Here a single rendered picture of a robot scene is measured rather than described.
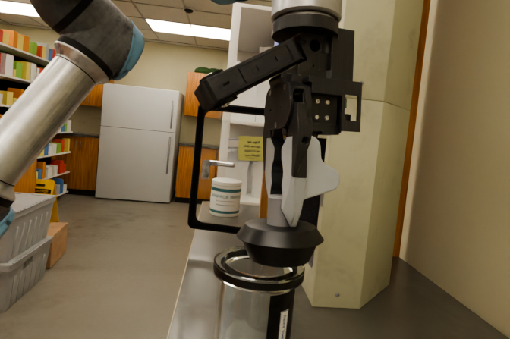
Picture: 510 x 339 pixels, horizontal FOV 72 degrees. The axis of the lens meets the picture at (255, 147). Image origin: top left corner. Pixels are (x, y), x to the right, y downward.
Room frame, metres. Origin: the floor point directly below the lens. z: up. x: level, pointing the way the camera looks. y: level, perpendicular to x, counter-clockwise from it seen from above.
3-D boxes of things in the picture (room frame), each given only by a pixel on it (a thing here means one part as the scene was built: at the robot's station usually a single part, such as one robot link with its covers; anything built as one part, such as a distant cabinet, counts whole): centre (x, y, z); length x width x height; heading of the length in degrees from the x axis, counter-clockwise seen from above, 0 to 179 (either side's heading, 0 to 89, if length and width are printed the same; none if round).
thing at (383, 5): (0.94, -0.27, 1.33); 0.32 x 0.25 x 0.77; 6
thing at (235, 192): (1.09, 0.04, 1.19); 0.30 x 0.01 x 0.40; 85
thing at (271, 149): (0.40, -0.05, 1.27); 0.06 x 0.03 x 0.09; 109
